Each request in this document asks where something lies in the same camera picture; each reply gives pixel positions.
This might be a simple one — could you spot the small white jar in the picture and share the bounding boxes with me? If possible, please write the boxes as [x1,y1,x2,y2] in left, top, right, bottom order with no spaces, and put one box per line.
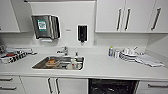
[113,48,121,59]

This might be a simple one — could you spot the white three drawer unit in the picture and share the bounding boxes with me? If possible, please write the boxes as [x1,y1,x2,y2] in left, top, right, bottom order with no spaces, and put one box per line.
[136,79,168,94]
[0,75,26,94]

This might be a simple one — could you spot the black wall soap dispenser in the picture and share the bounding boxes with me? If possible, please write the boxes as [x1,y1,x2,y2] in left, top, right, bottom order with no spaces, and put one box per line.
[76,24,89,45]

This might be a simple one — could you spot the white upper wall cabinet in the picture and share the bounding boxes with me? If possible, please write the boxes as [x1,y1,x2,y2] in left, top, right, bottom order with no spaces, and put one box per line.
[94,0,168,35]
[0,0,21,34]

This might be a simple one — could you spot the white mug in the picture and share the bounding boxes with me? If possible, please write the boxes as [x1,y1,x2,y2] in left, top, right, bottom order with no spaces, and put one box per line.
[67,57,83,71]

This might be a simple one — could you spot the small wall label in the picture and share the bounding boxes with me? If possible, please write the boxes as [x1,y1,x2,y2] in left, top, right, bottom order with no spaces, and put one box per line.
[65,28,72,33]

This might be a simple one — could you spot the stainless steel dishwasher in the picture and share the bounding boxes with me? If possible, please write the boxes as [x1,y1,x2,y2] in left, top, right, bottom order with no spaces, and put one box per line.
[87,77,141,94]

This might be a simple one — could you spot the grey utensil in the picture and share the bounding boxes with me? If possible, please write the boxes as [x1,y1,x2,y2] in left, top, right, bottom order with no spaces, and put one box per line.
[132,45,139,53]

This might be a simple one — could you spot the steel paper towel dispenser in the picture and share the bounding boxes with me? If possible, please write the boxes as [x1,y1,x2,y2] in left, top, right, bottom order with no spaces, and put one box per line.
[31,14,62,43]

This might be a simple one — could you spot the small sink soap pump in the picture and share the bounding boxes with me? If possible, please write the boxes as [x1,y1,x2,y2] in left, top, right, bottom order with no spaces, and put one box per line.
[74,50,79,57]

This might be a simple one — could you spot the stainless steel sink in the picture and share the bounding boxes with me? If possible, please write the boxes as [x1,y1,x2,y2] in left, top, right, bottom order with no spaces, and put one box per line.
[31,54,86,71]

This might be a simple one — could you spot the container with brown food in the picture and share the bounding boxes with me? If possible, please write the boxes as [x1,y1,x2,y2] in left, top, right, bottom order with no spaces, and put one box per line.
[45,57,61,68]

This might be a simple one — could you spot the chrome faucet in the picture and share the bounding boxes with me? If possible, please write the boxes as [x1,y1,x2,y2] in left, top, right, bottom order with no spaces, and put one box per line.
[55,45,70,57]

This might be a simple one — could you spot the white double door base cabinet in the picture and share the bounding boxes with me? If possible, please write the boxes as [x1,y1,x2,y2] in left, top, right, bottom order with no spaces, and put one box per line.
[19,76,90,94]

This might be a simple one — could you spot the white wall outlet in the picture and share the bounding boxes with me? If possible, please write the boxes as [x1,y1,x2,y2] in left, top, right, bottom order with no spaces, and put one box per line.
[92,39,98,46]

